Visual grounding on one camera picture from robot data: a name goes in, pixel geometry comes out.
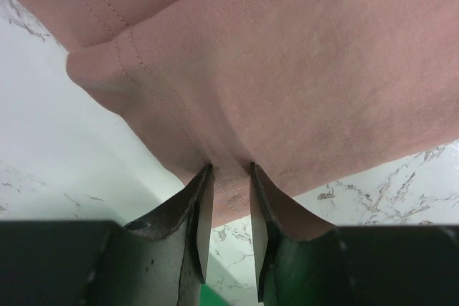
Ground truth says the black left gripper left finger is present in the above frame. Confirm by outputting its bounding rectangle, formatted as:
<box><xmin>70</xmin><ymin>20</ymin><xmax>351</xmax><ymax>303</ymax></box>
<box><xmin>1</xmin><ymin>166</ymin><xmax>214</xmax><ymax>305</ymax></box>

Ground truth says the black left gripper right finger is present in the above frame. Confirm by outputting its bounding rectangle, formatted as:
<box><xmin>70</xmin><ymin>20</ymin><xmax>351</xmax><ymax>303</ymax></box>
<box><xmin>250</xmin><ymin>163</ymin><xmax>458</xmax><ymax>305</ymax></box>

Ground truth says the pink printed t-shirt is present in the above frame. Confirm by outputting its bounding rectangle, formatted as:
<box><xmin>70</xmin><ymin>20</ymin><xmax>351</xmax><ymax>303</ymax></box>
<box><xmin>17</xmin><ymin>0</ymin><xmax>458</xmax><ymax>225</ymax></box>

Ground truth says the green plastic tray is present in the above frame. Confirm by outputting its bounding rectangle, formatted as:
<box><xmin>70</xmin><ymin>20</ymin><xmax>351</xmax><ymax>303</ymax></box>
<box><xmin>199</xmin><ymin>285</ymin><xmax>230</xmax><ymax>306</ymax></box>

